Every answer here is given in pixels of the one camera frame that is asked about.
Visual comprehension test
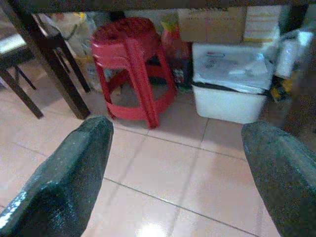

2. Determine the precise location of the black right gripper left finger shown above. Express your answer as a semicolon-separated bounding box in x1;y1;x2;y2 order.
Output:
0;115;115;237

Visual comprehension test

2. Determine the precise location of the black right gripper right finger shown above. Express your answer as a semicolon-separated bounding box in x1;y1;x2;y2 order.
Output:
241;120;316;237

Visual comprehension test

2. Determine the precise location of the white plastic bin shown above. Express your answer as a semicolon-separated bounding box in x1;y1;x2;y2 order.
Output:
192;82;269;124

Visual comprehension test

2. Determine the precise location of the dark wooden table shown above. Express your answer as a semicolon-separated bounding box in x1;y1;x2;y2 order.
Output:
0;0;316;120

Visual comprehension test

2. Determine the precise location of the white plastic sheet bundle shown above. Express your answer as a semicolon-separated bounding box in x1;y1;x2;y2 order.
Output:
192;42;275;94

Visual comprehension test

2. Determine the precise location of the white plastic bottle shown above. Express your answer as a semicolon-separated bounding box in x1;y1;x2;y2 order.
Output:
276;31;314;79

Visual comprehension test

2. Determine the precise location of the dark wooden chair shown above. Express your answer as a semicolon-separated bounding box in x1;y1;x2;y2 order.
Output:
0;9;91;119

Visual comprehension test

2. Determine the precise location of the red plastic stool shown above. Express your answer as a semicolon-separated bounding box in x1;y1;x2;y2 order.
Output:
90;17;178;129

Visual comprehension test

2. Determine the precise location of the clear plastic bag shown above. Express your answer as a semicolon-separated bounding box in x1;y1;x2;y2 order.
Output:
40;12;104;92

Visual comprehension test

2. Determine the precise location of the white cardboard box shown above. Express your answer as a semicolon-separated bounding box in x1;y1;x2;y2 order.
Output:
243;5;282;43

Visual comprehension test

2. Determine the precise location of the brown cardboard box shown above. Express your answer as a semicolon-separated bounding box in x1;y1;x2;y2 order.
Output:
178;7;245;44

